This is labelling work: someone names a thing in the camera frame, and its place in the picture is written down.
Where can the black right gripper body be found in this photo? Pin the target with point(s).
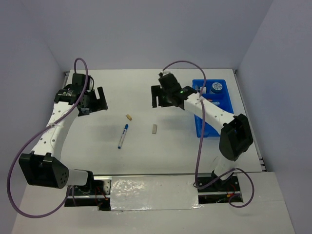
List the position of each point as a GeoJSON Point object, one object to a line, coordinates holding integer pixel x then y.
{"type": "Point", "coordinates": [166, 101]}

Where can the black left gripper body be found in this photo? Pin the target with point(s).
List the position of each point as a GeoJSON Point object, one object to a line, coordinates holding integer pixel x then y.
{"type": "Point", "coordinates": [90, 104]}

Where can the blue white ink jar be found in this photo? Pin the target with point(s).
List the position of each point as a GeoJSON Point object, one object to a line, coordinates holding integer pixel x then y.
{"type": "Point", "coordinates": [203, 89]}

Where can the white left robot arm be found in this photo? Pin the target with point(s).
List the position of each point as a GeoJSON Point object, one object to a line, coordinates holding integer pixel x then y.
{"type": "Point", "coordinates": [42, 166]}

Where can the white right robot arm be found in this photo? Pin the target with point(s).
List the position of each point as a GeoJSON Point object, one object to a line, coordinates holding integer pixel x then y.
{"type": "Point", "coordinates": [235, 133]}

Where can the grey eraser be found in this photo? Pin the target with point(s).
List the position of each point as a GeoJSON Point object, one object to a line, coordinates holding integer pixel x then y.
{"type": "Point", "coordinates": [154, 129]}

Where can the blue white marker pen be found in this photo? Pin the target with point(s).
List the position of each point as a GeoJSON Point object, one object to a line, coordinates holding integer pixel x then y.
{"type": "Point", "coordinates": [123, 136]}

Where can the blue compartment tray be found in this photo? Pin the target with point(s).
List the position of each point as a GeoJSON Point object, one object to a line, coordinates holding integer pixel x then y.
{"type": "Point", "coordinates": [223, 98]}

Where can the silver foil cover plate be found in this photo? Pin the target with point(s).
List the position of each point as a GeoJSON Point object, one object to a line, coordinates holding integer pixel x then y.
{"type": "Point", "coordinates": [144, 193]}

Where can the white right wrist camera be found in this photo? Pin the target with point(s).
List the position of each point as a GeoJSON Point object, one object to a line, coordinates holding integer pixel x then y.
{"type": "Point", "coordinates": [163, 73]}

